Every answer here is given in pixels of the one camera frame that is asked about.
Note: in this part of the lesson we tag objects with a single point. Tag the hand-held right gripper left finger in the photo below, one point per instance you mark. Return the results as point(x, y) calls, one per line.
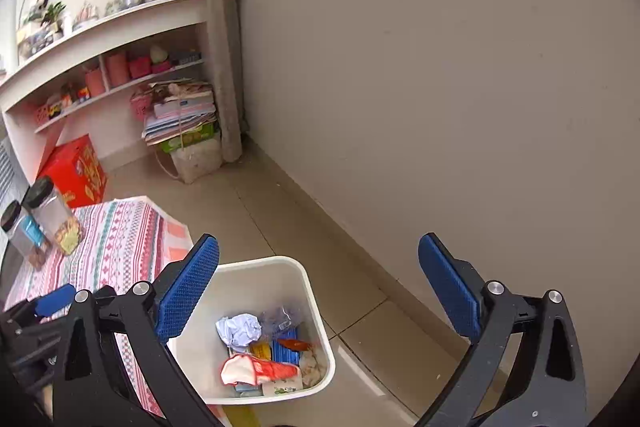
point(185, 292)

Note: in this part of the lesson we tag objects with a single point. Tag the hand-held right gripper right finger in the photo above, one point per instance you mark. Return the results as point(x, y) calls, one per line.
point(452, 292)

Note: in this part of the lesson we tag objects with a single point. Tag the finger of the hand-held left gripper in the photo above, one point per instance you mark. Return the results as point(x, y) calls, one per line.
point(55, 299)

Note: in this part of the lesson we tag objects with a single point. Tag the white waste bin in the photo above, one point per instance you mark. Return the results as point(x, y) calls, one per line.
point(240, 287)

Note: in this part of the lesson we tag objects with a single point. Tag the crumpled white paper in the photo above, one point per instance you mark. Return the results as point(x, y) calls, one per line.
point(240, 331)

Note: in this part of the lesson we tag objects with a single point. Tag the clear jar with blue label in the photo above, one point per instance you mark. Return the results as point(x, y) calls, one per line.
point(25, 234)

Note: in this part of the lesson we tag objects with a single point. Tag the clear jar of peanuts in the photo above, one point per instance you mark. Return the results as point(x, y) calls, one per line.
point(57, 222)

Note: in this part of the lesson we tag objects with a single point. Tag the patterned tablecloth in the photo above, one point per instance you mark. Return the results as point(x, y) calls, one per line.
point(120, 242)

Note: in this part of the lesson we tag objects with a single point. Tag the crushed clear plastic bottle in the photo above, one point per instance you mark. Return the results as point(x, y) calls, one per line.
point(280, 319)

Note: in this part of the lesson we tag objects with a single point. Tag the white bag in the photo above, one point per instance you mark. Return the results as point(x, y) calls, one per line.
point(197, 162)

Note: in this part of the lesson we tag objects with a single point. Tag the red cardboard box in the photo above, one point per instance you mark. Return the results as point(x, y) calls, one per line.
point(75, 167)

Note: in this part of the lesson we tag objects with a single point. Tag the white pack with green print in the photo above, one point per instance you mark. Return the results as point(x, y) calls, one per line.
point(282, 388)

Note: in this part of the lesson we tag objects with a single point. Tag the small white tissue wad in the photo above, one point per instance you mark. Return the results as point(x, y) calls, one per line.
point(310, 364)

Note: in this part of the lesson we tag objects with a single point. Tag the green cardboard box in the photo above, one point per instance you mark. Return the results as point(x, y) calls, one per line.
point(192, 137)

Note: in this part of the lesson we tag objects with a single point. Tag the beige curtain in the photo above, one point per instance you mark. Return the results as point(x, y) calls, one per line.
point(231, 132)

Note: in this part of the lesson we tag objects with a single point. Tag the stack of papers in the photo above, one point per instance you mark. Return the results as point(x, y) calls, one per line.
point(180, 112)

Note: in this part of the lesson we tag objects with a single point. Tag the pink lattice box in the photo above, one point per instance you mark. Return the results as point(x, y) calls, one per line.
point(42, 112)

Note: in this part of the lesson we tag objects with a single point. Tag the pink basket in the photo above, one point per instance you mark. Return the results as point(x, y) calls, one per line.
point(140, 68)
point(141, 106)

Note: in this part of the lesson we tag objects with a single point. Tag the pink pot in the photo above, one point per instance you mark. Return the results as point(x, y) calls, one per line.
point(95, 83)
point(117, 69)

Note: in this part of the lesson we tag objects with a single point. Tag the white bookshelf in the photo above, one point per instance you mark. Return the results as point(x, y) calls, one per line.
point(150, 14)

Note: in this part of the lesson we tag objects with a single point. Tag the potted plant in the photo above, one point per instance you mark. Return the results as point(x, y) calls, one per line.
point(50, 17)

